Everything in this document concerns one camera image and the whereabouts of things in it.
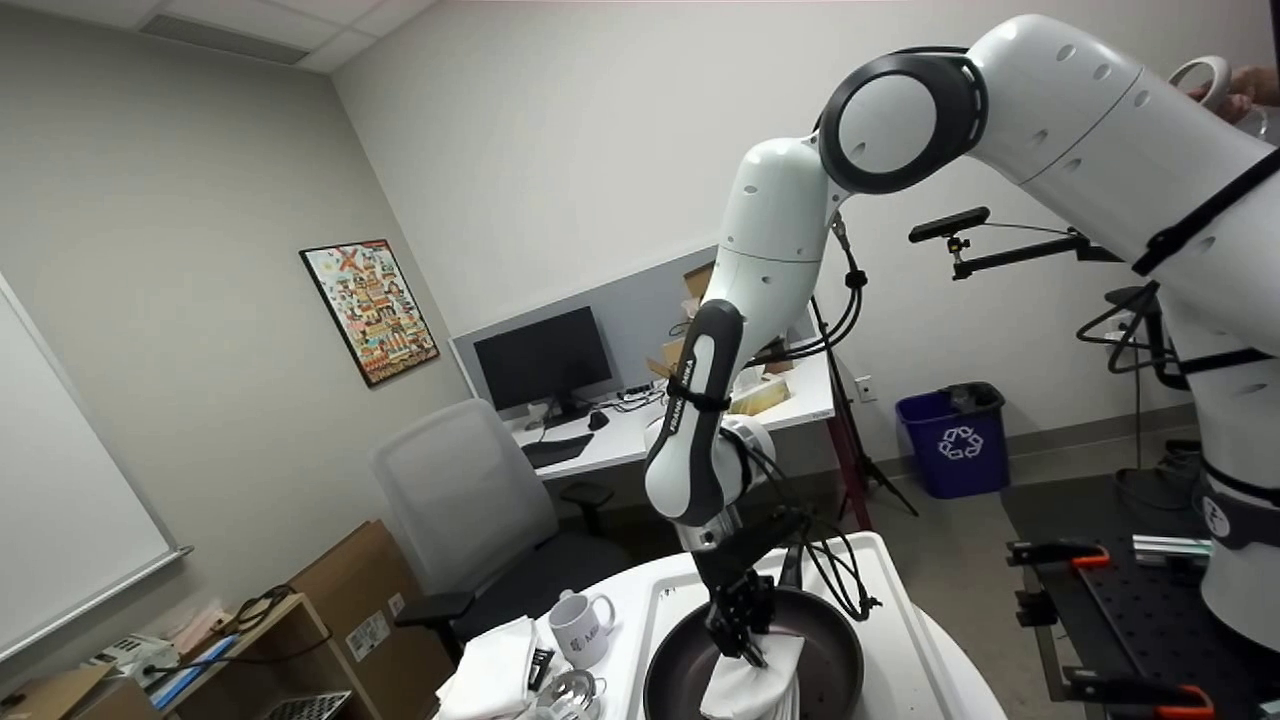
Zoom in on black workbench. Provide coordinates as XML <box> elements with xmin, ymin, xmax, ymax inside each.
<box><xmin>996</xmin><ymin>466</ymin><xmax>1280</xmax><ymax>720</ymax></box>

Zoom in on black computer monitor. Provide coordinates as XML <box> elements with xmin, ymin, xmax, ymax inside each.
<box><xmin>471</xmin><ymin>304</ymin><xmax>617</xmax><ymax>425</ymax></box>

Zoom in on black camera stand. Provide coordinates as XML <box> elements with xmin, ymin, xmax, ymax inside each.
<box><xmin>950</xmin><ymin>227</ymin><xmax>1176</xmax><ymax>391</ymax></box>

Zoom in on silver metal rail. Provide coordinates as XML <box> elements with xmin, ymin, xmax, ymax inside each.
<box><xmin>1131</xmin><ymin>533</ymin><xmax>1218</xmax><ymax>568</ymax></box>

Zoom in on wooden shelf unit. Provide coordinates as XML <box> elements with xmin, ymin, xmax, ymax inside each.
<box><xmin>0</xmin><ymin>517</ymin><xmax>456</xmax><ymax>720</ymax></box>

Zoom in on dark frying pan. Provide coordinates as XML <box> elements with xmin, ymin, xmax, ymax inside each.
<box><xmin>639</xmin><ymin>587</ymin><xmax>870</xmax><ymax>720</ymax></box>

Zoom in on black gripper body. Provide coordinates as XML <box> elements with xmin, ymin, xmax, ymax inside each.
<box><xmin>687</xmin><ymin>511</ymin><xmax>803</xmax><ymax>625</ymax></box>

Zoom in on round white pedestal table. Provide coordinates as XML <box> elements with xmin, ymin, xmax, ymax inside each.
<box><xmin>555</xmin><ymin>529</ymin><xmax>1011</xmax><ymax>720</ymax></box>

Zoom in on grey black office chair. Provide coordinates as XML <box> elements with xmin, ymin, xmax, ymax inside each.
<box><xmin>371</xmin><ymin>398</ymin><xmax>631</xmax><ymax>645</ymax></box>

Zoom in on metal wire utensil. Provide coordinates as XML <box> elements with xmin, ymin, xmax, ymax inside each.
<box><xmin>538</xmin><ymin>665</ymin><xmax>611</xmax><ymax>720</ymax></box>

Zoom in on white office desk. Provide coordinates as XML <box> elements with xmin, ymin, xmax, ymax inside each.
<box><xmin>512</xmin><ymin>354</ymin><xmax>844</xmax><ymax>535</ymax></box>

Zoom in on wall whiteboard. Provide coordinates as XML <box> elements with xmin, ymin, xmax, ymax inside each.
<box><xmin>0</xmin><ymin>271</ymin><xmax>193</xmax><ymax>665</ymax></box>

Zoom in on tan cardboard pieces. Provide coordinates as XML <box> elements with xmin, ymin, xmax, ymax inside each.
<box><xmin>651</xmin><ymin>257</ymin><xmax>795</xmax><ymax>417</ymax></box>

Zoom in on grey desk partition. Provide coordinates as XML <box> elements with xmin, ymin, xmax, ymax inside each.
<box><xmin>452</xmin><ymin>244</ymin><xmax>725</xmax><ymax>404</ymax></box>

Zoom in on colourful framed poster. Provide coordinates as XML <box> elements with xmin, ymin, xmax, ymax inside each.
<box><xmin>298</xmin><ymin>238</ymin><xmax>445</xmax><ymax>391</ymax></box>

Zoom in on black orange bar clamp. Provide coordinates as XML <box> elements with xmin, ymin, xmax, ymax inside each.
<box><xmin>1058</xmin><ymin>665</ymin><xmax>1220</xmax><ymax>720</ymax></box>
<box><xmin>1004</xmin><ymin>535</ymin><xmax>1115</xmax><ymax>575</ymax></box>

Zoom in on blue recycling bin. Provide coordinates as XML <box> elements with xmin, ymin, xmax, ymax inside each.
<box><xmin>894</xmin><ymin>381</ymin><xmax>1011</xmax><ymax>502</ymax></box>

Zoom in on black camera tripod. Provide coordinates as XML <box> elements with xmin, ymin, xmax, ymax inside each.
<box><xmin>821</xmin><ymin>336</ymin><xmax>924</xmax><ymax>533</ymax></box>

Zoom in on black keyboard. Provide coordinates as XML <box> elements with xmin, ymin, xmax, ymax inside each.
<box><xmin>521</xmin><ymin>433</ymin><xmax>595</xmax><ymax>472</ymax></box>

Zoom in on black stereo camera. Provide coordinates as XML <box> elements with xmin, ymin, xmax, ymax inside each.
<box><xmin>908</xmin><ymin>203</ymin><xmax>991</xmax><ymax>248</ymax></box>

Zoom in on white ring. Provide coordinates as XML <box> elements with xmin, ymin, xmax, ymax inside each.
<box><xmin>1169</xmin><ymin>51</ymin><xmax>1232</xmax><ymax>111</ymax></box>

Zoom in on stack of books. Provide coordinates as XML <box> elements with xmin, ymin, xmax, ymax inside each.
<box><xmin>137</xmin><ymin>625</ymin><xmax>253</xmax><ymax>714</ymax></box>

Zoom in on white towel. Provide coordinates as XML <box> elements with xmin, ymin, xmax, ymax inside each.
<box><xmin>696</xmin><ymin>632</ymin><xmax>813</xmax><ymax>720</ymax></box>

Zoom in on white mug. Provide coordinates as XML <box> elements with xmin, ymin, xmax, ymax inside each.
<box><xmin>543</xmin><ymin>586</ymin><xmax>625</xmax><ymax>670</ymax></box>

